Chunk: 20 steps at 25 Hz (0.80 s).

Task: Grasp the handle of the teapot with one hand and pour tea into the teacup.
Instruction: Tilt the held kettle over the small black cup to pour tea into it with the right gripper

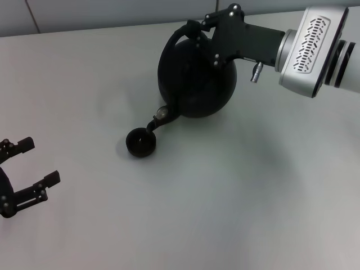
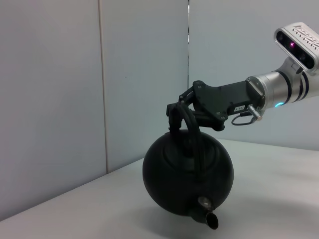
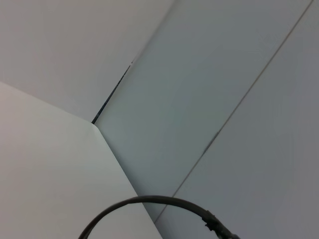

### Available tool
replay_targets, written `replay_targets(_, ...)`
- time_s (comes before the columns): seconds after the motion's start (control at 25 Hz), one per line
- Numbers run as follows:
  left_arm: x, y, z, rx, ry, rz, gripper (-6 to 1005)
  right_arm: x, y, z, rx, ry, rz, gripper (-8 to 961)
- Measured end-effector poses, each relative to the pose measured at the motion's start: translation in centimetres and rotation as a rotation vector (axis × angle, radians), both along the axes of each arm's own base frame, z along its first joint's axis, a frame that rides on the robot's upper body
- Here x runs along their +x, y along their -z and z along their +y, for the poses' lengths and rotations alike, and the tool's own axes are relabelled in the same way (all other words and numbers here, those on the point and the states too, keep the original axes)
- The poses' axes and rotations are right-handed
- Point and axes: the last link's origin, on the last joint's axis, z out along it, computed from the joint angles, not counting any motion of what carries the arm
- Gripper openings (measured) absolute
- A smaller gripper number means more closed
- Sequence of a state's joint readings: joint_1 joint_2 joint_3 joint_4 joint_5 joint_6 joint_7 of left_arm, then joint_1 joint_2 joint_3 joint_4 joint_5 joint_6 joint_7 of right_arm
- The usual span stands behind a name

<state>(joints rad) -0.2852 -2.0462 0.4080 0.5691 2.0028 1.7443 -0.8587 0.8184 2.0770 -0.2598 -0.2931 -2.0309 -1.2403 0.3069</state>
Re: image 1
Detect silver cable connector plug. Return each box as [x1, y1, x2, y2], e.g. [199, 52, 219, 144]
[250, 62, 264, 83]

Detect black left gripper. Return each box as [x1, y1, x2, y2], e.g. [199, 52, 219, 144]
[0, 136, 61, 219]

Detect black round teapot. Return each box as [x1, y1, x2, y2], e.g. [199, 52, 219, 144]
[146, 24, 239, 136]

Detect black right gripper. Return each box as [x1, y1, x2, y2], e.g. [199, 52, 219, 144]
[186, 3, 285, 69]

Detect small dark teacup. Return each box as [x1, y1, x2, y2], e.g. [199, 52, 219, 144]
[125, 127, 157, 159]

